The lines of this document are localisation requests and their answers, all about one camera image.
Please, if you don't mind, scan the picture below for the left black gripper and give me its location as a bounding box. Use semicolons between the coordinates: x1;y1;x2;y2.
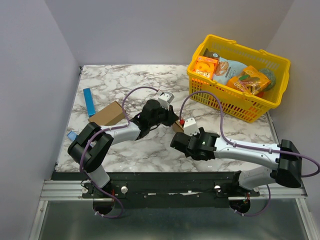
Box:
149;103;179;128

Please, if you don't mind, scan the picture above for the brown cardboard box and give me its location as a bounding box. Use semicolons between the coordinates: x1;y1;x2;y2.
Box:
88;101;125;126
172;120;184;133

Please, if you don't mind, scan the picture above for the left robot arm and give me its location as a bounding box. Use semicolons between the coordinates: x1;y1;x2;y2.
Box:
67;99;179;198

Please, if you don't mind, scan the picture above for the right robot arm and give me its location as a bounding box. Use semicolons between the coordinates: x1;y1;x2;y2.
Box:
170;127;302;196

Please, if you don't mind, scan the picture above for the folded brown cardboard box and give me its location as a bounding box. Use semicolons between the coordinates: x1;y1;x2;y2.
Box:
88;101;125;126

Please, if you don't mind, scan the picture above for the orange snack box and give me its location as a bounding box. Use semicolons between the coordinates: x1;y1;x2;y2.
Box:
192;56;219;80

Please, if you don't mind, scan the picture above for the long blue box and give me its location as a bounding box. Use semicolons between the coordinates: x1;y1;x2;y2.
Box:
83;88;96;118

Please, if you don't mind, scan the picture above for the small blue box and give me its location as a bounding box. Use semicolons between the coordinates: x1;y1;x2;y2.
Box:
67;131;78;141

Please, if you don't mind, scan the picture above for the light blue chips bag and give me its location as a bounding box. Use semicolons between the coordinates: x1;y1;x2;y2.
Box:
212;57;247;85

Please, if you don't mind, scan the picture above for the dark snack packet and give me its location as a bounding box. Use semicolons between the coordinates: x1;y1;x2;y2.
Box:
203;48;220;59

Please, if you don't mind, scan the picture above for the yellow plastic basket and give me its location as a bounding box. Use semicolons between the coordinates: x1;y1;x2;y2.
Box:
187;34;291;123

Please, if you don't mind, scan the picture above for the orange gummy candy bag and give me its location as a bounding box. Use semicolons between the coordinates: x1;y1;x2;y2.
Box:
226;65;272;96

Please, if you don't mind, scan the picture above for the green round sponge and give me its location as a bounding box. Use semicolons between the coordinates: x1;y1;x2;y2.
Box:
258;68;276;92

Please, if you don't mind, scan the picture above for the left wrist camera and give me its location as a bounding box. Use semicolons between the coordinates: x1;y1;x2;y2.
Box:
157;91;175;110

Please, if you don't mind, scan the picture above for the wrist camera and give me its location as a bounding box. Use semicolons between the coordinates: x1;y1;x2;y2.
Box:
157;91;175;110
183;117;200;136

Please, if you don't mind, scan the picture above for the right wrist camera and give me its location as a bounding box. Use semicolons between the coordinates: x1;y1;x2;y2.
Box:
183;117;200;136

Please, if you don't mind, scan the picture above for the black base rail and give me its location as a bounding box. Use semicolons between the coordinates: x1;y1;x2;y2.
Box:
51;171;261;210

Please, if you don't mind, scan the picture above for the aluminium frame rail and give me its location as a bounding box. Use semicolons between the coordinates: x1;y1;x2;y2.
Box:
40;180;308;201

